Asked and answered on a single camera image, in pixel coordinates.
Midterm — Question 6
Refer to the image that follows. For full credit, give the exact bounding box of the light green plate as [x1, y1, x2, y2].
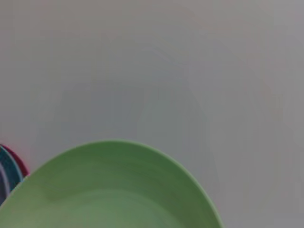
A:
[0, 139, 225, 228]

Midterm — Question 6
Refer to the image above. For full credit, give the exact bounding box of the red plate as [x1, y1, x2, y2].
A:
[0, 144, 31, 178]

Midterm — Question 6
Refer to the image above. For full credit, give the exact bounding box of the teal blue plate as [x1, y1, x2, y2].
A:
[0, 146, 24, 190]

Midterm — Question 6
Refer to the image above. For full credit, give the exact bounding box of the grey purple plate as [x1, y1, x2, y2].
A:
[0, 163, 10, 205]

